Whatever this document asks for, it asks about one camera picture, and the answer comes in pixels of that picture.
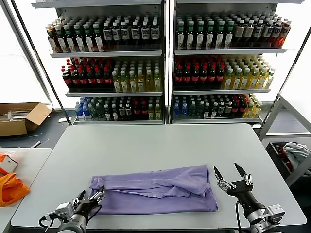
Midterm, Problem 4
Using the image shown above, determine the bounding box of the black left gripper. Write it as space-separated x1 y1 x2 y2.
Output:
72 186 105 218

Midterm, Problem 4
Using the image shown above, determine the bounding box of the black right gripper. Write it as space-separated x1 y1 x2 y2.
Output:
213 162 259 207

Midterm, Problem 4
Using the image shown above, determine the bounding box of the purple t-shirt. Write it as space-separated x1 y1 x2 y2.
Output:
89 164 219 216

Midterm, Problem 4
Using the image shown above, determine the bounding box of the black storage crate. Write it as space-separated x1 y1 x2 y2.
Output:
266 141 311 182

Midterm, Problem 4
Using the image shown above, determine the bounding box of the red cloth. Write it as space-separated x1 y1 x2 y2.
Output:
276 144 294 172

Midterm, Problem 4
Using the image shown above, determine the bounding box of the white grey cloth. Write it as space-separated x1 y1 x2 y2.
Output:
283 142 311 170

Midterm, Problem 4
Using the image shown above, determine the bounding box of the small cola bottle red label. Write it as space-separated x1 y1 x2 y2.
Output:
133 101 142 120
232 99 240 118
239 99 247 118
141 101 149 120

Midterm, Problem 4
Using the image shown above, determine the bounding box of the orange cloth bag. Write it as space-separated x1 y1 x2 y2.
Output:
0 172 31 207

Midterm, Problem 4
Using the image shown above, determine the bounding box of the orange white small box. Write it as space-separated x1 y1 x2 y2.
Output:
0 152 19 173

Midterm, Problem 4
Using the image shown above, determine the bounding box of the yellow juice bottle green label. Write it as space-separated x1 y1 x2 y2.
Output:
154 69 162 92
265 68 276 90
120 70 129 92
112 71 121 92
129 70 138 92
248 67 260 90
257 67 268 90
145 69 155 92
137 69 146 92
231 68 243 90
240 67 251 90
222 68 234 90

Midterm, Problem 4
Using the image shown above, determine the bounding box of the brown cardboard box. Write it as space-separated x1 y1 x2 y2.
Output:
0 101 53 137

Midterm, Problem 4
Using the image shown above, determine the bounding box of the cola bottle red cap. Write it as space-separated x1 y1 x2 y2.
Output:
62 65 72 90
200 65 209 88
78 67 88 90
191 65 201 88
216 64 226 88
103 66 113 90
95 67 104 90
183 65 192 88
208 64 217 88
70 67 80 90
174 65 184 88
86 67 96 90

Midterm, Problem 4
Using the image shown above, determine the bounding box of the white packing material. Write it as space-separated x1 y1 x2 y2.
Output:
0 109 32 121

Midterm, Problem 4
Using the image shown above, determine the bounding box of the grey metal shelf unit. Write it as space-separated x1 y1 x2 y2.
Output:
170 0 306 124
31 0 168 126

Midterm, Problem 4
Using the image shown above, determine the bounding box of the dark tea bottle green label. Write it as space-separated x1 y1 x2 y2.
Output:
186 20 196 49
55 24 66 52
74 23 85 52
84 23 95 52
206 20 216 49
64 24 75 52
216 20 226 49
176 20 186 49
93 22 104 51
225 20 235 49
196 20 206 49

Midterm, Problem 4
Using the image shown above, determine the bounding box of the dark bottle beige label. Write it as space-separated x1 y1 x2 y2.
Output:
235 19 246 47
244 19 255 47

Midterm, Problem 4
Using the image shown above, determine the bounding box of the dark bottle blue-white label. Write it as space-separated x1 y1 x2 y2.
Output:
112 21 121 49
272 19 283 47
141 20 151 48
151 20 161 47
263 19 274 47
103 21 113 49
254 19 265 47
121 21 130 48
131 21 141 48

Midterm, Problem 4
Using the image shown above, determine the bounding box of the red drink bottle blue-white label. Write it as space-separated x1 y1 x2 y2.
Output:
280 20 292 48

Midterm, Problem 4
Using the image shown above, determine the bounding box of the orange-red drink bottle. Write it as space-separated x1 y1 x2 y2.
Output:
47 25 56 53

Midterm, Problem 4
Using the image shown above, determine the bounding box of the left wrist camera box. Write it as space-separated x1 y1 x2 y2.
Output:
55 202 75 218

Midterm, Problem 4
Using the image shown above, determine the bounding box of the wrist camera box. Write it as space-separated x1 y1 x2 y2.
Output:
55 202 75 218
266 204 286 224

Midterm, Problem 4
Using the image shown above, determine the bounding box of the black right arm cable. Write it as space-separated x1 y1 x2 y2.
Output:
234 201 243 233

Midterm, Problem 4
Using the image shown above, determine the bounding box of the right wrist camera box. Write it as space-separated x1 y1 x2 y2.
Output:
266 204 286 224

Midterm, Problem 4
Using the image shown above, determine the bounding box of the grey metal rack frame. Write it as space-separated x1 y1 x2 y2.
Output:
259 92 311 187

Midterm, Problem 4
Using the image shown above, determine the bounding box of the dark frame pole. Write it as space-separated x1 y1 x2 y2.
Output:
11 0 72 126
261 31 311 126

